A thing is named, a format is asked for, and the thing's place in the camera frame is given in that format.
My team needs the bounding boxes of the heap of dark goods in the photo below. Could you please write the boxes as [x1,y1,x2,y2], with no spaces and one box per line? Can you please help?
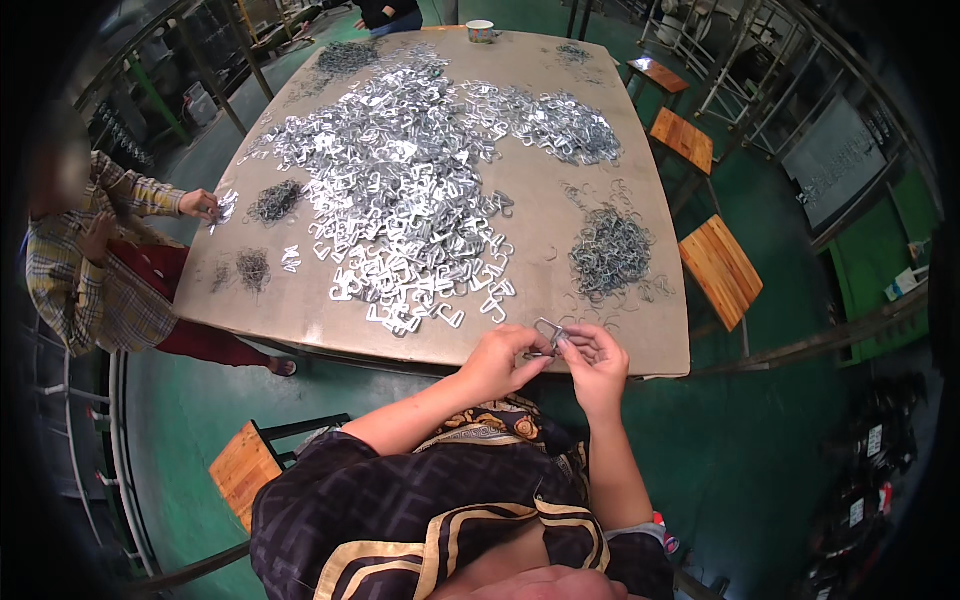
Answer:
[806,371,935,600]

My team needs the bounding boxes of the person's body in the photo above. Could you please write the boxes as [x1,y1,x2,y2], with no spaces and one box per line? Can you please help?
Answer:
[249,393,676,600]

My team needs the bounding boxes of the medium heap of wire rings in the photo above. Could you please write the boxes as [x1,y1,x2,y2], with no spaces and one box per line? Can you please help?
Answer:
[246,178,307,228]

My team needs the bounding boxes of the white metal rail frame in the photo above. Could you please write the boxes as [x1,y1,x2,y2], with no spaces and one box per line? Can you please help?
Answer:
[33,322,162,580]

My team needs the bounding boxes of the wooden stool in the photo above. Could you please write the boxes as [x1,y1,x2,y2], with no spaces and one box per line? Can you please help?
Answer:
[648,106,723,217]
[624,57,691,110]
[207,413,352,535]
[677,214,765,360]

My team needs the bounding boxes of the person's right hand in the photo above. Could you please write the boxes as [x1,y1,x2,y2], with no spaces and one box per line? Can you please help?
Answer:
[555,323,631,423]

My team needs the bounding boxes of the large work table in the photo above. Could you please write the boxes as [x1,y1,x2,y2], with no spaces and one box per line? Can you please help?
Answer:
[171,27,693,380]

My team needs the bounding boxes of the large heap of silver buckles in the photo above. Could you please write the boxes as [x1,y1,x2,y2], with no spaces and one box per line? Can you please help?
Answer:
[238,43,520,337]

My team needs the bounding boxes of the small heap of wire rings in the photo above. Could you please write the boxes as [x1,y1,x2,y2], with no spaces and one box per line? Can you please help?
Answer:
[210,247,274,298]

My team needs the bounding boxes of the big heap of wire rings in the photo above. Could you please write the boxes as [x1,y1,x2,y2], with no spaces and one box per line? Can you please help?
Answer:
[561,180,676,310]

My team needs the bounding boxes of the silver metal buckle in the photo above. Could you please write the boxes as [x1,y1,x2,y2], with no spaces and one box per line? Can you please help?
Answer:
[533,316,569,355]

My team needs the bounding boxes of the heap of grey metal buckles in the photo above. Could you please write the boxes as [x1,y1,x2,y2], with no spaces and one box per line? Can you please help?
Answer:
[510,88,625,168]

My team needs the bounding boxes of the grey board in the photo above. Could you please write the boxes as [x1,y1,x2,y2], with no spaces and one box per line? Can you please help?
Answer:
[781,96,889,232]

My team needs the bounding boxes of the person's left hand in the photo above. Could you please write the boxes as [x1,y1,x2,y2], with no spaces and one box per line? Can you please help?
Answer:
[456,324,558,407]

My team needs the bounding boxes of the green bin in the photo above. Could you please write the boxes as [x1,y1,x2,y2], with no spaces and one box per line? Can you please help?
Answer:
[823,171,942,369]

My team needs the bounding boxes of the metal storage rack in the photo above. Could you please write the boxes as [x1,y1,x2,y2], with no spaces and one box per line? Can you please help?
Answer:
[73,0,276,175]

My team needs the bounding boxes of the dark heap of wire rings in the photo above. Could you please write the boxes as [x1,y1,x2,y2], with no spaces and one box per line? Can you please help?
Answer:
[285,40,384,102]

